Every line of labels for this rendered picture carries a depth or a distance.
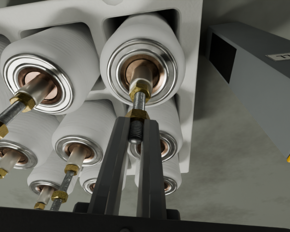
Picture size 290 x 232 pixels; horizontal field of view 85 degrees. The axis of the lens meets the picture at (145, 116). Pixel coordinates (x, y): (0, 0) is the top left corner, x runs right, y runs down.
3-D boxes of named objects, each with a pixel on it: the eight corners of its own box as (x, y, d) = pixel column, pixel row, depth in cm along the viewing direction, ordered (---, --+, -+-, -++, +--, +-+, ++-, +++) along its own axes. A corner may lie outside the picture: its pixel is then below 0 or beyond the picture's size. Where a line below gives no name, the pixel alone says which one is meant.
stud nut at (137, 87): (152, 97, 15) (152, 102, 14) (136, 102, 15) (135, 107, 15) (145, 79, 14) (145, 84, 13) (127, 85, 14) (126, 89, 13)
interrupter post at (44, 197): (41, 185, 34) (32, 201, 31) (51, 184, 33) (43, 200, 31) (47, 190, 35) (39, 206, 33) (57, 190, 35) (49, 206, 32)
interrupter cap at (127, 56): (153, 19, 14) (153, 20, 13) (188, 84, 18) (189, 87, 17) (93, 64, 17) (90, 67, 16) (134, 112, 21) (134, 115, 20)
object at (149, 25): (154, -6, 27) (157, -1, 13) (179, 44, 32) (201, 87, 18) (112, 28, 31) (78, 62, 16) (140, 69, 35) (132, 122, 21)
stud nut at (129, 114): (153, 124, 12) (153, 133, 11) (132, 130, 12) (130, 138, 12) (143, 104, 11) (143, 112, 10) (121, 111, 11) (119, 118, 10)
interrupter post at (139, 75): (145, 59, 16) (144, 72, 14) (157, 77, 17) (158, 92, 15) (126, 71, 17) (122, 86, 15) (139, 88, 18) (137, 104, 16)
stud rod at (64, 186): (72, 158, 25) (47, 211, 19) (75, 155, 24) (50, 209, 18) (78, 161, 25) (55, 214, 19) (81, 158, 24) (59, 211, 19)
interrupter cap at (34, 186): (22, 179, 32) (20, 182, 32) (56, 177, 31) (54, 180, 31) (43, 196, 37) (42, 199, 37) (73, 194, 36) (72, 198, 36)
